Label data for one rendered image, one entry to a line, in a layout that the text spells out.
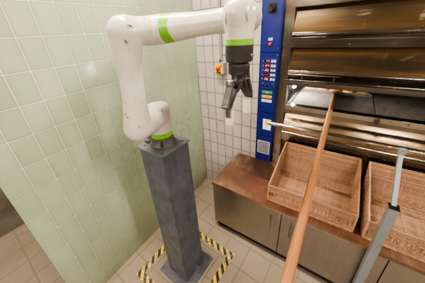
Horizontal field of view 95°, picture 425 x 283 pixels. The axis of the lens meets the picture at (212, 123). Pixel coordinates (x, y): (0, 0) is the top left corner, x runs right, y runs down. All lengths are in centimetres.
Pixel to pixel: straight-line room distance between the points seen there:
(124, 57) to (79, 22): 62
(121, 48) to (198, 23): 30
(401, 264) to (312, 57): 133
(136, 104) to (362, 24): 138
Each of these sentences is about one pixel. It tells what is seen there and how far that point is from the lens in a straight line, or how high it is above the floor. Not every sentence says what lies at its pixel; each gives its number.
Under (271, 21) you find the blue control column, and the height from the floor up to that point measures 181.
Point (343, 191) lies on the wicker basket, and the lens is 192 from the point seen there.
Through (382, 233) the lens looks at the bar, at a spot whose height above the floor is 78.
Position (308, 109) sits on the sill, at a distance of 174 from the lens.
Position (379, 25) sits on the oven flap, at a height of 175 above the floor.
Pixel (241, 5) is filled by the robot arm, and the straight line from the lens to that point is 66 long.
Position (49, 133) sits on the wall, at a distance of 138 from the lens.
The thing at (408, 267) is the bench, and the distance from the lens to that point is 169.
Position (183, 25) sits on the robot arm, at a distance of 87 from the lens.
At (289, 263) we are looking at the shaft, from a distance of 68.
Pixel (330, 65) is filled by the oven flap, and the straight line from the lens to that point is 164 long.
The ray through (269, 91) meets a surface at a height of 128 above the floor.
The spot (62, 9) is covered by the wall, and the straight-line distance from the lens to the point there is 139.
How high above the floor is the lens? 178
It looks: 26 degrees down
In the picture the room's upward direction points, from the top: 4 degrees counter-clockwise
